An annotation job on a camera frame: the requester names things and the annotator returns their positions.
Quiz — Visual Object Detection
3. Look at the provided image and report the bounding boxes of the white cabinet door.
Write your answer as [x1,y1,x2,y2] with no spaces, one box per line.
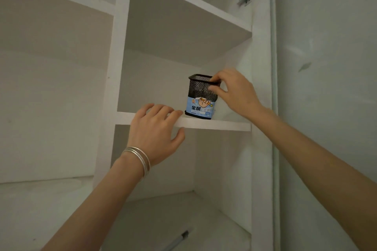
[269,0,377,251]

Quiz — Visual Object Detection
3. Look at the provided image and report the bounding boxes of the person's left forearm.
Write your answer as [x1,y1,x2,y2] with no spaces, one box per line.
[41,152,145,251]

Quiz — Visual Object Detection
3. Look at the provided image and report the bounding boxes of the silver bangle bracelets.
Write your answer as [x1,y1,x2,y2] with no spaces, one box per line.
[121,147,151,182]

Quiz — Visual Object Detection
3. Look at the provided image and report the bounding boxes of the person's left hand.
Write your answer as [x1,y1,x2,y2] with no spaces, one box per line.
[127,103,186,167]

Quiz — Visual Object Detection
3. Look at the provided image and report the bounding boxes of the white pen with black cap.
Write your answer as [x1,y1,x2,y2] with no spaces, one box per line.
[161,230,189,251]

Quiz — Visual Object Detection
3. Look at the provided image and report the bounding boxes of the black mesh pen holder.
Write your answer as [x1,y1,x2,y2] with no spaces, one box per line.
[185,74,221,120]

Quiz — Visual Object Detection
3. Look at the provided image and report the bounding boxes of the person's right forearm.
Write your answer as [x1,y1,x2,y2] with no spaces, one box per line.
[247,106,377,251]

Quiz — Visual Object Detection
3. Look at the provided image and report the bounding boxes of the person's right hand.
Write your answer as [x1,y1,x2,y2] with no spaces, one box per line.
[208,68,264,122]

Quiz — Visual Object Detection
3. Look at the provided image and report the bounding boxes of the white shelf cabinet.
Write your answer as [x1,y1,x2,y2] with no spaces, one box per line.
[0,0,280,251]

